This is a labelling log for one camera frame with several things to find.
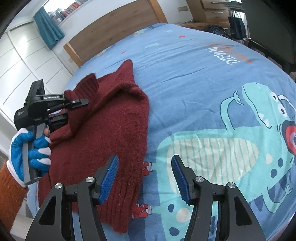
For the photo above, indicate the blue dinosaur print bed cover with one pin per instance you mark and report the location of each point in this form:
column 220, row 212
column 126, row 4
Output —
column 196, row 92

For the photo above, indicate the teal curtain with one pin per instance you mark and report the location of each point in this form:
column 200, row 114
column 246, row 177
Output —
column 49, row 29

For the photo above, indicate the wooden nightstand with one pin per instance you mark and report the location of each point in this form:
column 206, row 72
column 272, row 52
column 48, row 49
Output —
column 192, row 25

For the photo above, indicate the black backpack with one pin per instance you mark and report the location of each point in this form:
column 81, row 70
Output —
column 217, row 31

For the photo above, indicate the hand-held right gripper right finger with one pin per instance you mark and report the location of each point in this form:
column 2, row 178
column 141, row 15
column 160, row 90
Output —
column 181, row 183

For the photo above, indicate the white wardrobe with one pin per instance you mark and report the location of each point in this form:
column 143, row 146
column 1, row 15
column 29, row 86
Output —
column 23, row 69

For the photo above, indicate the dark chair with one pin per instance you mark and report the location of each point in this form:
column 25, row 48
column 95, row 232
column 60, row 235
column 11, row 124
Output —
column 268, row 23

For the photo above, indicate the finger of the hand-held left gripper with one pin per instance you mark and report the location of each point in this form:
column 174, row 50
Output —
column 59, row 120
column 77, row 102

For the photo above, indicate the dark tote bag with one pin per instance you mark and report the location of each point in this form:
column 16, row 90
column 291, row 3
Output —
column 237, row 25

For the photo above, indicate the row of books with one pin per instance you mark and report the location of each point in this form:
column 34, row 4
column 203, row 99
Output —
column 67, row 10

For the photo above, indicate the wall socket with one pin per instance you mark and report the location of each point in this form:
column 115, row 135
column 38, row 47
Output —
column 180, row 8

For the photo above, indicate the wooden headboard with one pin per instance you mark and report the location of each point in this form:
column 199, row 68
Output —
column 111, row 30

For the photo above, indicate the person's left hand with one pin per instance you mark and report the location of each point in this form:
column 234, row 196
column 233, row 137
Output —
column 38, row 150

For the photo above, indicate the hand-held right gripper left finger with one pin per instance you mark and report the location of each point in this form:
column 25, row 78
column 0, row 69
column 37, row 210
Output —
column 108, row 180

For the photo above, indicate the person's left forearm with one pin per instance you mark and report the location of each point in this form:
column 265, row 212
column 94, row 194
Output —
column 11, row 199

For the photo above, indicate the wooden drawer cabinet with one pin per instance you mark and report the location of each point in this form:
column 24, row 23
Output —
column 212, row 11

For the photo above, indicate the dark red knit sweater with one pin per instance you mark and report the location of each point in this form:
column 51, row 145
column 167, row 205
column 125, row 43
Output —
column 111, row 139

